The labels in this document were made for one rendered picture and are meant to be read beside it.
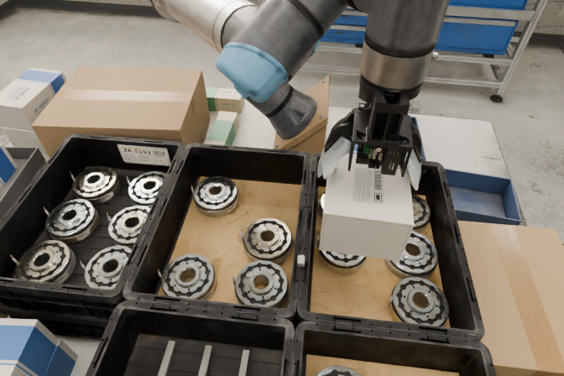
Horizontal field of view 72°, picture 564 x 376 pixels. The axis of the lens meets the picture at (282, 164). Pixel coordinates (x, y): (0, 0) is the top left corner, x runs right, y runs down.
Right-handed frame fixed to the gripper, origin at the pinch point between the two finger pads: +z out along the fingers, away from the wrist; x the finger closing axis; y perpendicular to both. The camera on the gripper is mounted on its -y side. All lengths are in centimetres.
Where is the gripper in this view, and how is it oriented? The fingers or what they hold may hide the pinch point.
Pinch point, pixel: (366, 179)
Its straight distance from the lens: 62.0
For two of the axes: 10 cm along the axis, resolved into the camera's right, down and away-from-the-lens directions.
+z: 0.0, 7.0, 7.1
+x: 9.9, 1.2, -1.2
